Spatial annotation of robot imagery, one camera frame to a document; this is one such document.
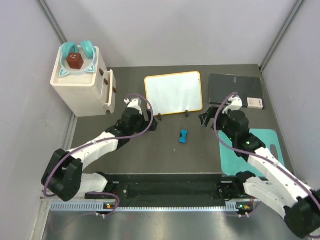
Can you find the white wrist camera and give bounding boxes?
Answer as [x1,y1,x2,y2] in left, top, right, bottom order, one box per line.
[222,96,243,114]
[123,97,143,116]

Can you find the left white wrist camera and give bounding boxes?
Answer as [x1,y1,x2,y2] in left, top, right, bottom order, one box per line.
[123,97,143,116]

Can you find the teal cutting mat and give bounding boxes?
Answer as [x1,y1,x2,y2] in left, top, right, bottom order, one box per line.
[219,128,285,178]

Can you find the brown cube toy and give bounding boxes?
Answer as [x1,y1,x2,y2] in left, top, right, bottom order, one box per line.
[66,52,84,70]

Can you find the small white card box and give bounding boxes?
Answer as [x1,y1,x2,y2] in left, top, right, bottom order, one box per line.
[247,97,264,110]

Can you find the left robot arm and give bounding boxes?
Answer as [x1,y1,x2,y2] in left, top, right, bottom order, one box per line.
[41,107,158,202]

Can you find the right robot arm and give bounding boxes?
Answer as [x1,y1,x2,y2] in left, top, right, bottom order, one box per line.
[199,106,320,239]

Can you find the teal cat-ear headphones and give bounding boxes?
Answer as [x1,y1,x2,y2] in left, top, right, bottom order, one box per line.
[59,40,97,77]

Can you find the cream drawer cabinet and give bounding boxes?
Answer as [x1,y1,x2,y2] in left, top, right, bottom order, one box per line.
[50,46,117,118]

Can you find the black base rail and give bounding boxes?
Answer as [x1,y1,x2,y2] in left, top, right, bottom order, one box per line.
[84,172,253,207]

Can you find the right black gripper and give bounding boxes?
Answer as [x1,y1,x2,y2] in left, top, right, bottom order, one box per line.
[199,106,237,142]

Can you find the grey cable duct strip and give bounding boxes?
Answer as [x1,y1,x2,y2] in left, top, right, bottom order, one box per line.
[50,201,253,212]

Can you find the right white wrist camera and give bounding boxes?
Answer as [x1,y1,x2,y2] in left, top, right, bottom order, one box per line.
[222,96,243,114]

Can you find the yellow-framed whiteboard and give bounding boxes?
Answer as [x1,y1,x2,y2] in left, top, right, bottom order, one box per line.
[144,71,203,116]

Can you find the blue bone-shaped eraser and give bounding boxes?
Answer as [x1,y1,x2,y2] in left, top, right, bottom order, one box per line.
[178,129,189,144]

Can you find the black notebook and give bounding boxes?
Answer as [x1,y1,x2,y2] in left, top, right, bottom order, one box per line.
[208,73,265,108]

